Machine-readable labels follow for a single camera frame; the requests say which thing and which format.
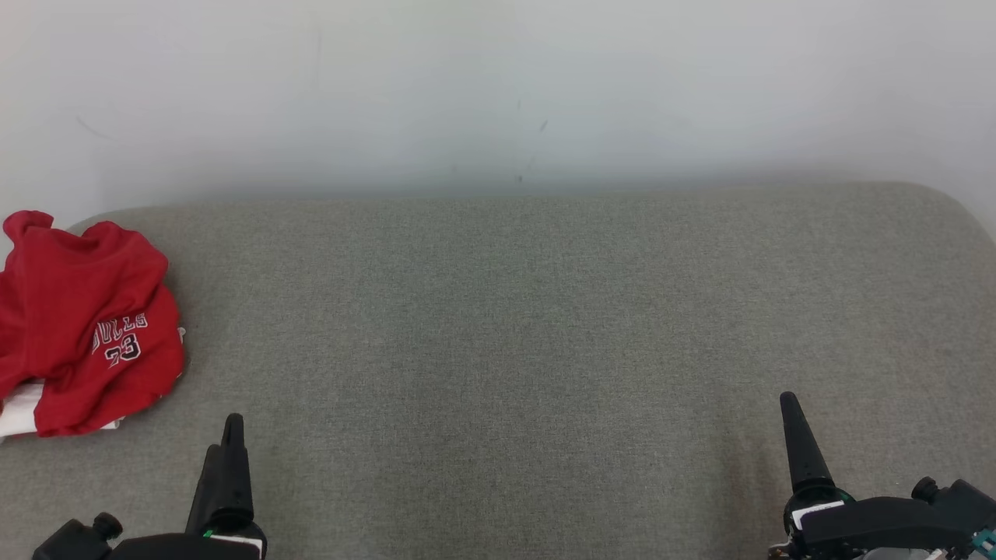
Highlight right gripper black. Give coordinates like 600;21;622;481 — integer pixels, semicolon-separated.
770;391;996;560

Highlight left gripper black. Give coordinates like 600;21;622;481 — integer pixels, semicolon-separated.
31;414;269;560

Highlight red shorts white side stripe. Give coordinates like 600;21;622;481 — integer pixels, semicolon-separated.
0;210;186;438

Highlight grey fabric sofa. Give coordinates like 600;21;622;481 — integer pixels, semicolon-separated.
0;181;996;560

